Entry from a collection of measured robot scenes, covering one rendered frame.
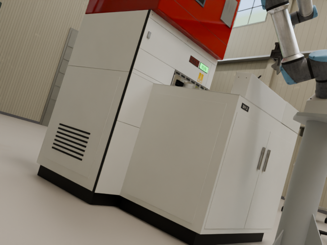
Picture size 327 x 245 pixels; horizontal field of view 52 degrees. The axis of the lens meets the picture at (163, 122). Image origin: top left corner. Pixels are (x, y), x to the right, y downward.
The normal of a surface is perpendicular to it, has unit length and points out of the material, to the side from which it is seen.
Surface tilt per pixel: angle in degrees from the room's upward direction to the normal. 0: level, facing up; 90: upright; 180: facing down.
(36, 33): 90
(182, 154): 90
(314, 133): 90
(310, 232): 90
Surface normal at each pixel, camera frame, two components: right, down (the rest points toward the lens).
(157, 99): -0.62, -0.24
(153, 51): 0.74, 0.17
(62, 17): 0.52, 0.10
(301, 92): -0.80, -0.28
